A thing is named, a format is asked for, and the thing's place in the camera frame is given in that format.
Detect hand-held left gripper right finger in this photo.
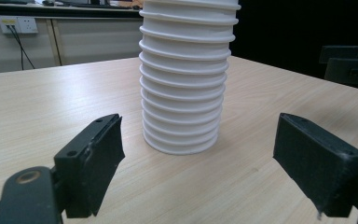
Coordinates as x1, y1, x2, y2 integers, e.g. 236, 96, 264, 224
272, 112, 358, 218

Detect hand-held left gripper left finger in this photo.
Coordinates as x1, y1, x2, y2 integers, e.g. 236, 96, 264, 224
53, 113, 126, 219

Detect stack of white paper cups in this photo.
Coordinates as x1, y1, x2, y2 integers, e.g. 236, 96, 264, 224
138, 0, 242, 156

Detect dark blocky object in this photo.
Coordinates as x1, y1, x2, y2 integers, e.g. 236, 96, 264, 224
319, 45, 358, 93

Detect dark background desk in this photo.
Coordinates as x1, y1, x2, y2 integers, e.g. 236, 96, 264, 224
0, 0, 145, 19

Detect beige panel post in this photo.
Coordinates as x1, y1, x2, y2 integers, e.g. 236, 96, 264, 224
45, 18, 65, 67

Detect black power cable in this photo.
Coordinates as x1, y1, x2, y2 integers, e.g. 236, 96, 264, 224
10, 25, 36, 70
6, 25, 24, 71

